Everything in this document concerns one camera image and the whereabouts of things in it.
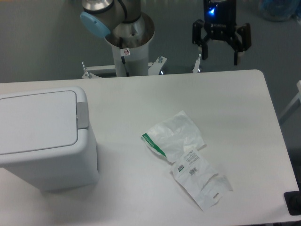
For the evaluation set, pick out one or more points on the white plastic trash can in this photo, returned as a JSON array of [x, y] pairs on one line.
[[61, 167]]

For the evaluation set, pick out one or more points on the blue plastic bag background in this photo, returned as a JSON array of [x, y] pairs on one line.
[[278, 10]]

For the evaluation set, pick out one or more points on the white frame at right edge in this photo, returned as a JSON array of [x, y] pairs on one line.
[[292, 106]]

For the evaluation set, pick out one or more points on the black clamp at table edge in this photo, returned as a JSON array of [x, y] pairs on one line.
[[293, 202]]

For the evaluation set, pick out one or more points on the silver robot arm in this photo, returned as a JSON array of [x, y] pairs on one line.
[[101, 17]]

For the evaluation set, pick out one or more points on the crumpled white plastic bag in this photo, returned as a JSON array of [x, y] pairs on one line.
[[179, 141]]

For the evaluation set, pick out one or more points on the white pedestal base frame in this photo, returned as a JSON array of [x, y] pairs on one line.
[[125, 69]]

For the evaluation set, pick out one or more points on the grey lid push button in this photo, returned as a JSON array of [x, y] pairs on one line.
[[82, 115]]

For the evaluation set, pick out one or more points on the white trash can lid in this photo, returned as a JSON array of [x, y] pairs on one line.
[[37, 121]]

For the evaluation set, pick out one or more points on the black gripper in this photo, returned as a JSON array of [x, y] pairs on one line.
[[220, 24]]

